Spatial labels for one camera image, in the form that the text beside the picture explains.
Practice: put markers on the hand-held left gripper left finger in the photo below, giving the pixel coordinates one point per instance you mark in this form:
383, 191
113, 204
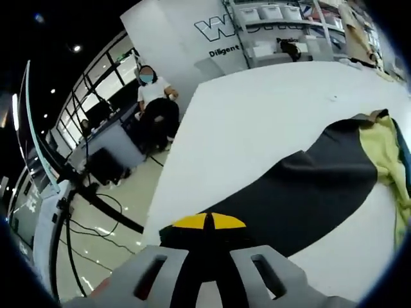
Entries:
180, 240

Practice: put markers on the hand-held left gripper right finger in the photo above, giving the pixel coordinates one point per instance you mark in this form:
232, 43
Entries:
231, 240

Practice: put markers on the yellow blue grey garment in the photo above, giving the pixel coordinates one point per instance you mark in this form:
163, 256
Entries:
305, 192

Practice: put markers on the person's left hand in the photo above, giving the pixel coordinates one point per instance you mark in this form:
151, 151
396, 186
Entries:
102, 288

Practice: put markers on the black tripod stand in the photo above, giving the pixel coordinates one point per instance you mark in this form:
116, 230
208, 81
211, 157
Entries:
96, 199

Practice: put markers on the black computer tower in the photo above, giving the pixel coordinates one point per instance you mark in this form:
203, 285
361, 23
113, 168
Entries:
107, 167

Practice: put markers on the grey office desk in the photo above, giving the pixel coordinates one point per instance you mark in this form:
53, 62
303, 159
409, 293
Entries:
106, 138

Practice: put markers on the grey leaning board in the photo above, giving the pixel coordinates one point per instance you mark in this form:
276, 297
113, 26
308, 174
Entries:
208, 68

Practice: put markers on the white printed partition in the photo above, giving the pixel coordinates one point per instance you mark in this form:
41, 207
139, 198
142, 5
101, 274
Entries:
167, 48

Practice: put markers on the black bag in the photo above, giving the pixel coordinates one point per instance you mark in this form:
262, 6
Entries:
289, 50

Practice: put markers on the white storage box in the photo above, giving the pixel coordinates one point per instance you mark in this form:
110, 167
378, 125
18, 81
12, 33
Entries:
316, 48

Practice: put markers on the grey metal shelf rack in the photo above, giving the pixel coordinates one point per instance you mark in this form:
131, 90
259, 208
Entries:
273, 24

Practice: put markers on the white storage bin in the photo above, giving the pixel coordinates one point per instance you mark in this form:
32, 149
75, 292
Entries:
270, 11
250, 14
291, 12

